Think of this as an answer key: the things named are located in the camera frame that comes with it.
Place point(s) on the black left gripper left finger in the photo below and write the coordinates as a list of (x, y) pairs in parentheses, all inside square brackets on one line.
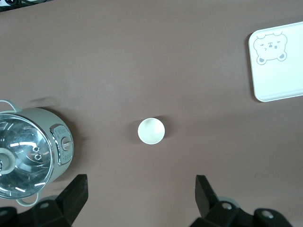
[(71, 201)]

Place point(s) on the pale green electric cooking pot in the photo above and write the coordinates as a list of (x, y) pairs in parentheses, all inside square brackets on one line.
[(59, 118)]

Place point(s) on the white tray with bear print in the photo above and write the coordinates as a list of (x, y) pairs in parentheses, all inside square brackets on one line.
[(277, 80)]

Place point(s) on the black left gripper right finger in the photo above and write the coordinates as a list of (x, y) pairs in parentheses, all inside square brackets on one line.
[(208, 203)]

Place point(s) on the glass pot lid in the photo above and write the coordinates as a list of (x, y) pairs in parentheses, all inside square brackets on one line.
[(30, 132)]

